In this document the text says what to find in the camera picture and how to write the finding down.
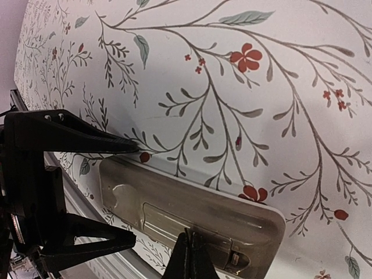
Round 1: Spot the floral patterned table mat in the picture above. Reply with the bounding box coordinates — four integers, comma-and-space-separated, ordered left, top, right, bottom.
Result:
14, 1, 371, 278

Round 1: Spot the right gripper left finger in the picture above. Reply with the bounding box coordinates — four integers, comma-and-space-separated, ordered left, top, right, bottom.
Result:
166, 228, 193, 279

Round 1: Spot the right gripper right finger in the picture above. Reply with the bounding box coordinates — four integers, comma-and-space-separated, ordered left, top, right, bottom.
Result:
191, 232, 219, 279

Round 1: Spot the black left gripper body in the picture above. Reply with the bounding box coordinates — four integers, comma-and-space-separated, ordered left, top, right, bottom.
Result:
1, 112, 67, 256

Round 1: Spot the front aluminium rail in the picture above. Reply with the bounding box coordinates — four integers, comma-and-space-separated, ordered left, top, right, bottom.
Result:
1, 90, 160, 278

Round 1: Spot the white remote control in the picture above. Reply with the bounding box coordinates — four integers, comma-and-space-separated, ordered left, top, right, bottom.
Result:
99, 156, 285, 278

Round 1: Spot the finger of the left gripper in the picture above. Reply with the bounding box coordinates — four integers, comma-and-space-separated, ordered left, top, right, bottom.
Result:
41, 213, 136, 272
4, 109, 139, 154

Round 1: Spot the remote battery cover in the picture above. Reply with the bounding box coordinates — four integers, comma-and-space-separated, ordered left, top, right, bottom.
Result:
142, 203, 253, 250

